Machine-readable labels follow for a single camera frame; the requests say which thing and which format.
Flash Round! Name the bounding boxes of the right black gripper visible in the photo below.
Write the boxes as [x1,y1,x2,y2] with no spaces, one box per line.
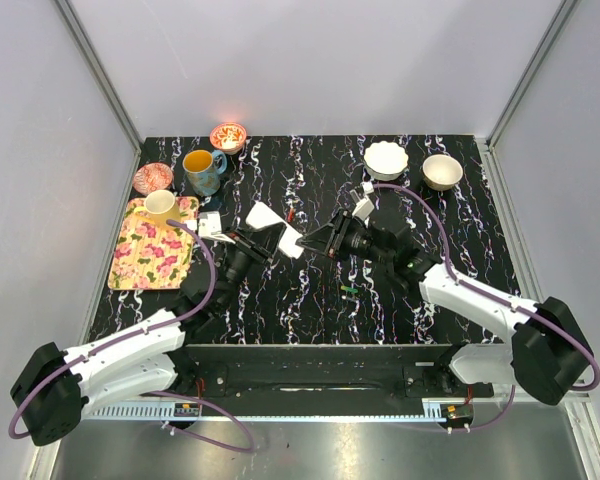
[296,208,392,267]

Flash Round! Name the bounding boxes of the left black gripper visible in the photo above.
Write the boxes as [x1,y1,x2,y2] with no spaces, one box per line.
[217,222,285,310]

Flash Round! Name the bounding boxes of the white remote control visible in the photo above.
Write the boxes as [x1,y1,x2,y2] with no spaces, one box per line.
[246,201,304,259]

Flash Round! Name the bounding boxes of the green yellow battery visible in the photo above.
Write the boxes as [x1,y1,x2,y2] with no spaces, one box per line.
[340,285,358,294]

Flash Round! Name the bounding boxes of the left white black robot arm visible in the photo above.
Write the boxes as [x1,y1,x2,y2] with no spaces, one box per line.
[8,222,286,446]

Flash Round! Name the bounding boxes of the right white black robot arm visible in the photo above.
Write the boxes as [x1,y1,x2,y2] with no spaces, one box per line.
[296,210,593,406]

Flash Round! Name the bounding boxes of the blue mug yellow inside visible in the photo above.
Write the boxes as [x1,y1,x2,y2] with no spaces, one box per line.
[183,150,228,197]

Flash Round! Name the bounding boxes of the white scalloped bowl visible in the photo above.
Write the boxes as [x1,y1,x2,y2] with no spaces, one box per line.
[363,141,409,181]

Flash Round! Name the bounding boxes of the red patterned small bowl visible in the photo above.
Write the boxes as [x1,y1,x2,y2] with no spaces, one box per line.
[210,122,247,155]

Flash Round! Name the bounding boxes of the floral pink tray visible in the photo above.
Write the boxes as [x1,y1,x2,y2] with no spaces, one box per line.
[107,198,194,290]

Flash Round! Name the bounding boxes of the red patterned saucer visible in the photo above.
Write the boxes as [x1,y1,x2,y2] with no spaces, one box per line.
[132,162,174,196]

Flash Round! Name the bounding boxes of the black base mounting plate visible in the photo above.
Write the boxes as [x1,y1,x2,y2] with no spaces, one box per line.
[168,344,494,399]

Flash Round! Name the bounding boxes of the beige round bowl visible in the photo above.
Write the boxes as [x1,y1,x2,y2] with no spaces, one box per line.
[422,154,464,191]

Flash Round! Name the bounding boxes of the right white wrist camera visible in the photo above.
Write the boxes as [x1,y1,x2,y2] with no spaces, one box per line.
[350,182,374,222]

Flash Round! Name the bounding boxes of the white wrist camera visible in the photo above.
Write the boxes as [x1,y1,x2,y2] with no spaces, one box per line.
[350,182,374,222]
[197,211,224,241]

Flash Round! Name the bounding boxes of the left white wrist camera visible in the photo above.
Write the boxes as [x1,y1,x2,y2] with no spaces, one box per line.
[197,211,224,241]

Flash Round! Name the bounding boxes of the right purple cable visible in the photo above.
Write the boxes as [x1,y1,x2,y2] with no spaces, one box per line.
[369,182,600,434]

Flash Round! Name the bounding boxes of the white slotted cable duct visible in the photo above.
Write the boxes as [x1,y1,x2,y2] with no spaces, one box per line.
[86,398,449,424]

